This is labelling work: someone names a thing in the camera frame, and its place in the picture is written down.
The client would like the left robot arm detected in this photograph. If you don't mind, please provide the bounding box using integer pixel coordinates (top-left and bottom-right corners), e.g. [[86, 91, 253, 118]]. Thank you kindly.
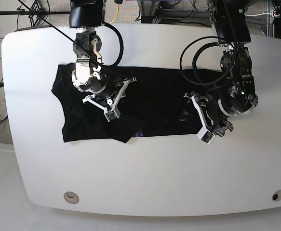
[[179, 0, 258, 126]]

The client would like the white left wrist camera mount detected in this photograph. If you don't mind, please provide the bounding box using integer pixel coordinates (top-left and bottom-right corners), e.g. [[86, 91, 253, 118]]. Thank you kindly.
[[183, 91, 234, 146]]

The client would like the black T-shirt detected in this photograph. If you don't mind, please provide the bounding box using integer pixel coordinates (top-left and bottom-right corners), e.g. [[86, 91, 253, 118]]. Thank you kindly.
[[52, 64, 207, 143]]

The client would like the yellow cable on floor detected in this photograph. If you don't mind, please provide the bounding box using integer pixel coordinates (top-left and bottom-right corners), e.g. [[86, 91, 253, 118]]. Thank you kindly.
[[110, 0, 123, 24]]

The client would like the grommet hole with dark plug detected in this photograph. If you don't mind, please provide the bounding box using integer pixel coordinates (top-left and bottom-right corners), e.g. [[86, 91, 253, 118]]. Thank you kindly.
[[272, 190, 281, 202]]

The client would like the grey metal frame base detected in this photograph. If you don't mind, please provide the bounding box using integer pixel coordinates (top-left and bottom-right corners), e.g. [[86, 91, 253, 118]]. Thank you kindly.
[[135, 0, 211, 27]]

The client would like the black tripod stand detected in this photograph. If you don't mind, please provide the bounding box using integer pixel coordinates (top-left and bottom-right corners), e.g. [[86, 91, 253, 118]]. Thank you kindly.
[[0, 0, 70, 28]]

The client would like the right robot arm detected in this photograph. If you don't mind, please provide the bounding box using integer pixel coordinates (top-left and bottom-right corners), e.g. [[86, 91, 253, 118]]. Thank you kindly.
[[69, 0, 124, 106]]

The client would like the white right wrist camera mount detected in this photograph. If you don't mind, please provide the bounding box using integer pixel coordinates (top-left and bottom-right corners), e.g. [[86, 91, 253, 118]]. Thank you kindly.
[[82, 77, 137, 122]]

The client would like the empty silver grommet hole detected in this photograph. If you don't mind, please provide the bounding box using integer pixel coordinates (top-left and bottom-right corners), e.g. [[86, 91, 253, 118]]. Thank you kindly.
[[64, 192, 79, 205]]

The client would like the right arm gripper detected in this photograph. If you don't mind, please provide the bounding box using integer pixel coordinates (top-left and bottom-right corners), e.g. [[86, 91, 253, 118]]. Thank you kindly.
[[71, 63, 124, 95]]

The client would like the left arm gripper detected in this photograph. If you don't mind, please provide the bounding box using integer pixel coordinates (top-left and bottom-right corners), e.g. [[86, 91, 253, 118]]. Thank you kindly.
[[178, 85, 258, 123]]

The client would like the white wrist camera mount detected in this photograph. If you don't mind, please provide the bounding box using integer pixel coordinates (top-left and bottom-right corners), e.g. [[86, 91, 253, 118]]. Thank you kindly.
[[82, 77, 137, 122], [183, 91, 234, 146]]

